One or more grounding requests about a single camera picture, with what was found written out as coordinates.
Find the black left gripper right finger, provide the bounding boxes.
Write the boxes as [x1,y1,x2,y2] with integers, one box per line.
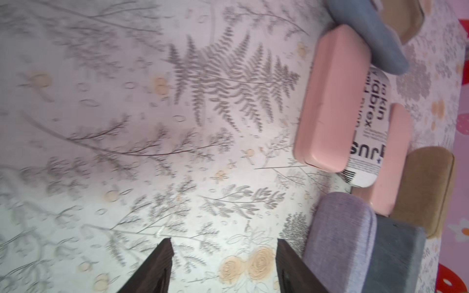
[276,239,328,293]

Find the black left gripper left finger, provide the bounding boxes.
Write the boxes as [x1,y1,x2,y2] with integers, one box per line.
[118,238,174,293]

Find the purple case brown lining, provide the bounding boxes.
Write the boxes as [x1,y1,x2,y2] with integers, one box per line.
[303,192,377,293]

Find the green case purple glasses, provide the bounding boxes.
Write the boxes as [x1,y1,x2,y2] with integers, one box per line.
[362,216,426,293]

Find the pink case black sunglasses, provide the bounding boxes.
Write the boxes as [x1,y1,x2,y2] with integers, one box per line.
[351,103,414,217]

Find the newspaper print glasses case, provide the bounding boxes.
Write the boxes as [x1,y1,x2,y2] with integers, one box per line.
[339,67,391,188]

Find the tan woven glasses case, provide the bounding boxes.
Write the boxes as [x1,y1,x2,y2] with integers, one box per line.
[390,146,456,239]

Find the pink glasses case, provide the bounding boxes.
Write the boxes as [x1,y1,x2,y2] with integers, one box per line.
[293,24,371,173]

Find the blue fabric glasses case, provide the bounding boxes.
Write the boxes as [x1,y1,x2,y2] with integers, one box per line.
[326,0,425,76]

